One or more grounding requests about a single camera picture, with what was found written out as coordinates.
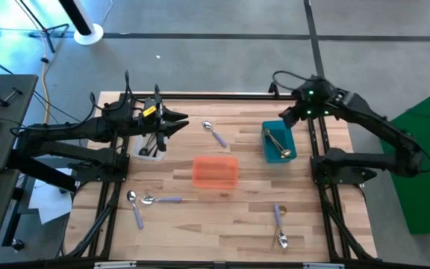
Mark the orange plastic bin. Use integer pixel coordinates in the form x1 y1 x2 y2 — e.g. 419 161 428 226
191 155 240 190

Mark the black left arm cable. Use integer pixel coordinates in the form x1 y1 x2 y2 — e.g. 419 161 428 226
89 69 152 113

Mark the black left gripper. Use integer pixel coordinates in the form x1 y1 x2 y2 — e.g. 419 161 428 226
134 97 190 152

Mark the black tripod stand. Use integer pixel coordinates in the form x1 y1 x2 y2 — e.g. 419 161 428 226
15 0 70 54

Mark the silver metal bracket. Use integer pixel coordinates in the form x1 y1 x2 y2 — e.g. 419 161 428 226
303 262 346 269
94 261 138 269

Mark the black desk support beam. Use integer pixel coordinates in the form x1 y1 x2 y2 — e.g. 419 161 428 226
7 149 78 194

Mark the black aluminium rig frame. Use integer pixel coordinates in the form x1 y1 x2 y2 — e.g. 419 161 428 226
60 92 380 269

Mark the clear plastic bin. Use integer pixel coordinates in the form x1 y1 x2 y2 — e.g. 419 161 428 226
131 132 165 163

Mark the grey office desk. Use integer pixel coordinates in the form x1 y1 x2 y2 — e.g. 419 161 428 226
0 73 40 265

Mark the yellow floor cable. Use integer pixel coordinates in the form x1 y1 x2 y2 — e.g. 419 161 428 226
35 31 52 126

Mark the thin gold spoon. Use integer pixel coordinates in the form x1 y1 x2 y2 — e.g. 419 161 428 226
266 130 290 158

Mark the white paper sheet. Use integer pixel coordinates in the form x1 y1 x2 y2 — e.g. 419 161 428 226
28 167 75 225

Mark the teal plastic bin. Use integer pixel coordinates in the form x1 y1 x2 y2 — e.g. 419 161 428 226
261 120 298 164

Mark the silver spoon purple handle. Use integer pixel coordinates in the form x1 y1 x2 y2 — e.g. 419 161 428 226
127 189 145 230
140 194 184 205
202 120 228 149
272 202 289 250

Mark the white round lamp base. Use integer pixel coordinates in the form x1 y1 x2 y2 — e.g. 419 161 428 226
57 0 105 46

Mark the black caster wheel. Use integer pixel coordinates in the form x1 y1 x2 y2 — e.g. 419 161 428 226
10 238 26 253

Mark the black floor cable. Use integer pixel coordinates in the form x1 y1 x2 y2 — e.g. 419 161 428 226
0 51 93 130

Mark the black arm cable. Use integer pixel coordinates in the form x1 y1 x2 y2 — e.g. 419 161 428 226
272 69 315 94
89 69 152 113

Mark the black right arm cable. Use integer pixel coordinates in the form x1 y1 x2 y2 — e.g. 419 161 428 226
272 69 315 94

